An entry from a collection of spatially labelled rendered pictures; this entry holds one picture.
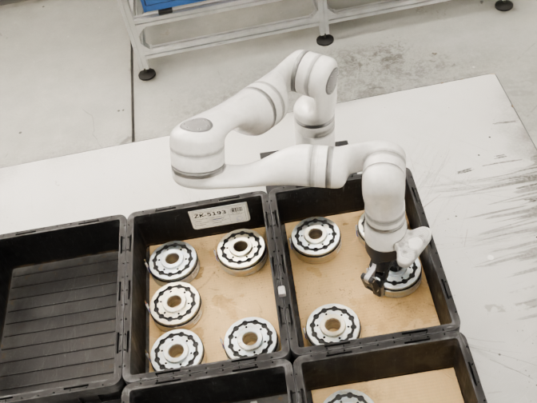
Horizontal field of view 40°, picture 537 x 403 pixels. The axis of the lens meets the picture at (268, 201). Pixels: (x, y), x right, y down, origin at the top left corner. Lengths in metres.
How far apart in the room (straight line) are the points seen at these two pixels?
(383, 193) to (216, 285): 0.49
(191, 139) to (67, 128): 2.16
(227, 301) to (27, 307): 0.43
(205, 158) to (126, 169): 0.81
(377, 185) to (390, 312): 0.36
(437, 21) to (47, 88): 1.82
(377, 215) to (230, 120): 0.30
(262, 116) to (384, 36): 2.15
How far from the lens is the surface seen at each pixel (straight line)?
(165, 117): 3.22
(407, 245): 1.32
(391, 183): 1.18
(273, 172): 1.21
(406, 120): 2.00
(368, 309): 1.46
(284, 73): 1.51
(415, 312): 1.46
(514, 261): 1.71
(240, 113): 1.30
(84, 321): 1.57
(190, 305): 1.48
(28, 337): 1.60
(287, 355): 1.31
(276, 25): 3.35
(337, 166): 1.19
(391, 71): 3.26
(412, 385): 1.38
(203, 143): 1.20
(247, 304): 1.49
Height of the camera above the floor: 2.06
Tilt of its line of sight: 48 degrees down
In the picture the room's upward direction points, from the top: 11 degrees counter-clockwise
